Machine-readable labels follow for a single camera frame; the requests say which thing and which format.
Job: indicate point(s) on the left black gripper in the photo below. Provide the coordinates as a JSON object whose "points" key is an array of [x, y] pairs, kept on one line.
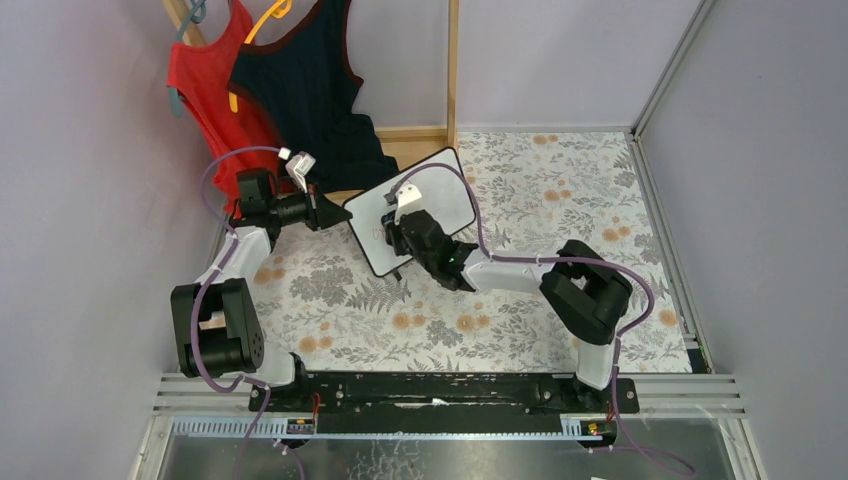
{"points": [[315, 209]]}

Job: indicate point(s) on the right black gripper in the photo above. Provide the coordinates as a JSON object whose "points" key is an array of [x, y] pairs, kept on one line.
{"points": [[395, 232]]}

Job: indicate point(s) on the small white whiteboard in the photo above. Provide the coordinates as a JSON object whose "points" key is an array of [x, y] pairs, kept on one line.
{"points": [[444, 197]]}

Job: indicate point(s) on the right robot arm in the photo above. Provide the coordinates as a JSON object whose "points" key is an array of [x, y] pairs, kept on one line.
{"points": [[589, 297]]}

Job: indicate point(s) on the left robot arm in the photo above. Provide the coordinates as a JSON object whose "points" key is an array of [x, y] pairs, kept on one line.
{"points": [[217, 330]]}

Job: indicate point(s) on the red tank top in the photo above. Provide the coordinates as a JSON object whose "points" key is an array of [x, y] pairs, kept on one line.
{"points": [[200, 76]]}

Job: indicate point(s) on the navy tank top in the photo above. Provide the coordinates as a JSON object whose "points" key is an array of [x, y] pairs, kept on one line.
{"points": [[304, 85]]}

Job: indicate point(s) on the floral table mat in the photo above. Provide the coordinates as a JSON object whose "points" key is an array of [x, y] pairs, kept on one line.
{"points": [[316, 295]]}

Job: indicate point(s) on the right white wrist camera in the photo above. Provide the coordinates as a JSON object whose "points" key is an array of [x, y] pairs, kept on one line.
{"points": [[406, 198]]}

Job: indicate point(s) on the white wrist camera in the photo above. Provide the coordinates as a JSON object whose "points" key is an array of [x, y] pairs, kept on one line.
{"points": [[297, 167], [406, 198]]}

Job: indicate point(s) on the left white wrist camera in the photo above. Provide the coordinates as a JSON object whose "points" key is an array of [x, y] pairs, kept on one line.
{"points": [[297, 167]]}

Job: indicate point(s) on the black mounting base plate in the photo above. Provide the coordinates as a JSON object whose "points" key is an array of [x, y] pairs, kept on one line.
{"points": [[447, 403]]}

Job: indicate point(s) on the aluminium rail frame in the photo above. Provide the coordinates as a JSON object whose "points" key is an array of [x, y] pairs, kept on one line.
{"points": [[189, 406]]}

